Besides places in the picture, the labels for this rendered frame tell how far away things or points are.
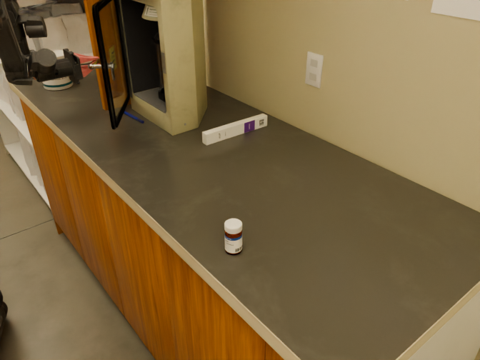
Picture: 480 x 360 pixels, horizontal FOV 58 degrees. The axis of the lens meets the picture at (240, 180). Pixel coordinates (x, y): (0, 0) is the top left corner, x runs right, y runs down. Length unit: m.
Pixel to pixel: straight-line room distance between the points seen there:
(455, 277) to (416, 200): 0.30
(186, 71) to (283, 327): 0.95
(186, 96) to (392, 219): 0.81
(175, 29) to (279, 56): 0.42
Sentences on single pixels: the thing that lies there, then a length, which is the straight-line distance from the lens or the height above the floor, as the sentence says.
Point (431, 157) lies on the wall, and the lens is 1.37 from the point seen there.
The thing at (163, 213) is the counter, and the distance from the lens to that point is 1.18.
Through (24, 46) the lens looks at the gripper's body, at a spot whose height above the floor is 1.22.
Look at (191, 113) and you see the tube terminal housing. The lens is 1.59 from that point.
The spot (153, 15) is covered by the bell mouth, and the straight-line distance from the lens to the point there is 1.55.
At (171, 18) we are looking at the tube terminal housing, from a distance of 1.47.
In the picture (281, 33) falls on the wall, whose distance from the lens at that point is 1.66.
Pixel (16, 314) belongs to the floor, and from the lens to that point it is 2.40.
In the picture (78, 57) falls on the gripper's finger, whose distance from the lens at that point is 1.51.
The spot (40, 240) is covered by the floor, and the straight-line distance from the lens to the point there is 2.79.
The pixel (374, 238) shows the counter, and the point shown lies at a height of 0.94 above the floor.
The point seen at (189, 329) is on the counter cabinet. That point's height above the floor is 0.57.
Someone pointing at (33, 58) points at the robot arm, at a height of 1.26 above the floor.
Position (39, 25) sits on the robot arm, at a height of 1.29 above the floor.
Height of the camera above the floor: 1.62
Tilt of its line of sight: 32 degrees down
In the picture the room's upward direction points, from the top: straight up
